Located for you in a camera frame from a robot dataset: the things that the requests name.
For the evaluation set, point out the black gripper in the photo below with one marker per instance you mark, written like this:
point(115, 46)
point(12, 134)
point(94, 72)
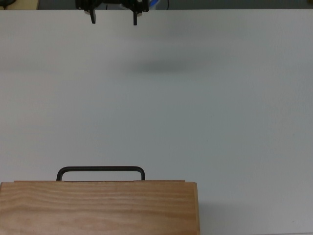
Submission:
point(112, 1)

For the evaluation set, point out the blue background object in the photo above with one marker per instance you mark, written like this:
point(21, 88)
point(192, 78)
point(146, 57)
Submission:
point(154, 3)

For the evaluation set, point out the wooden background desk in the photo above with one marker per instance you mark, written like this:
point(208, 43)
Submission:
point(22, 4)

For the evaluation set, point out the light wooden cabinet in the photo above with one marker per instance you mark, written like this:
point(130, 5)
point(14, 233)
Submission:
point(97, 208)

